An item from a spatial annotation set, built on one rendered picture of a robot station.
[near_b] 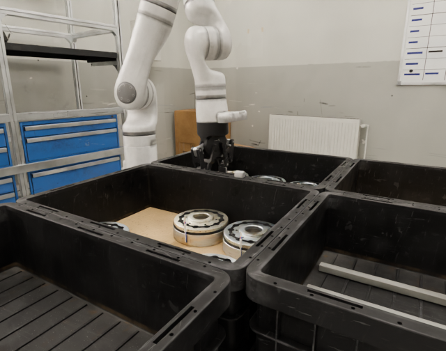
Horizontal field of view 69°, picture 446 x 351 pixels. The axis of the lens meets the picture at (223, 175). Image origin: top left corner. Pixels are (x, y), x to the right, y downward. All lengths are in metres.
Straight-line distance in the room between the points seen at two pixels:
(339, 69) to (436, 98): 0.92
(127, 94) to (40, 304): 0.57
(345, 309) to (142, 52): 0.76
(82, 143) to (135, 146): 1.73
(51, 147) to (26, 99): 0.94
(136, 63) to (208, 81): 0.23
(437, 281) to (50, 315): 0.53
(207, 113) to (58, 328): 0.50
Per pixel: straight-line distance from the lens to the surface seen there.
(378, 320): 0.29
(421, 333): 0.30
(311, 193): 0.55
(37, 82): 3.43
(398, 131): 3.56
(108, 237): 0.41
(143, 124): 0.93
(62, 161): 2.54
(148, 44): 0.90
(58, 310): 0.49
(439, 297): 0.52
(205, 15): 0.80
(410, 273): 0.59
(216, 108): 0.74
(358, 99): 3.62
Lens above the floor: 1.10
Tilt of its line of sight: 15 degrees down
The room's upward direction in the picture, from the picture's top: straight up
